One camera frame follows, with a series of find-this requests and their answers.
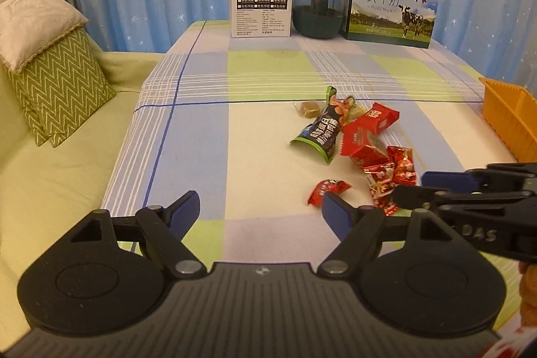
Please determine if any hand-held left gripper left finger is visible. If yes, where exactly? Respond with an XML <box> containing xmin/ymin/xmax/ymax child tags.
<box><xmin>67</xmin><ymin>190</ymin><xmax>207</xmax><ymax>280</ymax></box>

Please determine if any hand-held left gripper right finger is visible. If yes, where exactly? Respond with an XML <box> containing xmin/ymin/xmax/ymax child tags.
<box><xmin>316</xmin><ymin>191</ymin><xmax>458</xmax><ymax>280</ymax></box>

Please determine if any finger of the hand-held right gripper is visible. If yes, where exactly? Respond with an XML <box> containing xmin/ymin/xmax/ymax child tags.
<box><xmin>391</xmin><ymin>185</ymin><xmax>537</xmax><ymax>217</ymax></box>
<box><xmin>421</xmin><ymin>162</ymin><xmax>537</xmax><ymax>192</ymax></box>

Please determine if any shiny red candy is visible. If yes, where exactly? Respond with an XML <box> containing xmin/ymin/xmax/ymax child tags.
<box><xmin>308</xmin><ymin>179</ymin><xmax>353</xmax><ymax>208</ymax></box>
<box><xmin>386</xmin><ymin>145</ymin><xmax>416</xmax><ymax>187</ymax></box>
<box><xmin>362</xmin><ymin>162</ymin><xmax>399</xmax><ymax>216</ymax></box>

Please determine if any red snack packet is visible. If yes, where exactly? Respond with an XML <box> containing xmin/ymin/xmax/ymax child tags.
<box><xmin>342</xmin><ymin>102</ymin><xmax>400</xmax><ymax>137</ymax></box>
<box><xmin>338</xmin><ymin>129</ymin><xmax>393</xmax><ymax>168</ymax></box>

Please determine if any black and green snack packet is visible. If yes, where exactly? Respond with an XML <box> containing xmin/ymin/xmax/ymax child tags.
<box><xmin>289</xmin><ymin>86</ymin><xmax>340</xmax><ymax>165</ymax></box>

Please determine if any orange plastic basket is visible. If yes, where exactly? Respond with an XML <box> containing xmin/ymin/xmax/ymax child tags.
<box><xmin>478</xmin><ymin>77</ymin><xmax>537</xmax><ymax>164</ymax></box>

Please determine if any small orange pink snack packet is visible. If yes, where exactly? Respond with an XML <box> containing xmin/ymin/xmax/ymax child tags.
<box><xmin>333</xmin><ymin>96</ymin><xmax>358</xmax><ymax>126</ymax></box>

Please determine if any brown candy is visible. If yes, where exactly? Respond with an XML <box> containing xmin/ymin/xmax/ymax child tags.
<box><xmin>293</xmin><ymin>100</ymin><xmax>322</xmax><ymax>119</ymax></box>

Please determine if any person's right hand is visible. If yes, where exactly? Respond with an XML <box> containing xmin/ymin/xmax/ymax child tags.
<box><xmin>518</xmin><ymin>261</ymin><xmax>537</xmax><ymax>326</ymax></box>

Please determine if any plaid tablecloth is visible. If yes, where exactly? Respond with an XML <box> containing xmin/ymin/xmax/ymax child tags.
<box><xmin>102</xmin><ymin>20</ymin><xmax>537</xmax><ymax>302</ymax></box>

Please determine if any red patterned clothing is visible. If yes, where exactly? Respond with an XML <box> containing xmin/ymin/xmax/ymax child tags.
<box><xmin>482</xmin><ymin>322</ymin><xmax>537</xmax><ymax>358</ymax></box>

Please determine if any light green sofa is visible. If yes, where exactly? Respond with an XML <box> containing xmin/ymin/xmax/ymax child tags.
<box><xmin>0</xmin><ymin>51</ymin><xmax>169</xmax><ymax>344</ymax></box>

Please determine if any green zigzag pillow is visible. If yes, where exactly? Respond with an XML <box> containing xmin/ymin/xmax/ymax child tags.
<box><xmin>4</xmin><ymin>29</ymin><xmax>117</xmax><ymax>148</ymax></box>

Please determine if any milk carton box with cow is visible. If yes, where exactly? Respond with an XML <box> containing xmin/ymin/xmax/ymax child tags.
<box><xmin>335</xmin><ymin>0</ymin><xmax>442</xmax><ymax>49</ymax></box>

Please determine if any dark green glass humidifier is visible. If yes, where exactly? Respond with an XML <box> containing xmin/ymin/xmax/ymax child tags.
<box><xmin>292</xmin><ymin>0</ymin><xmax>351</xmax><ymax>39</ymax></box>

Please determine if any white crinkled pillow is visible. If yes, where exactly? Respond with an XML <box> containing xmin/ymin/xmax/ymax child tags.
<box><xmin>0</xmin><ymin>0</ymin><xmax>90</xmax><ymax>72</ymax></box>

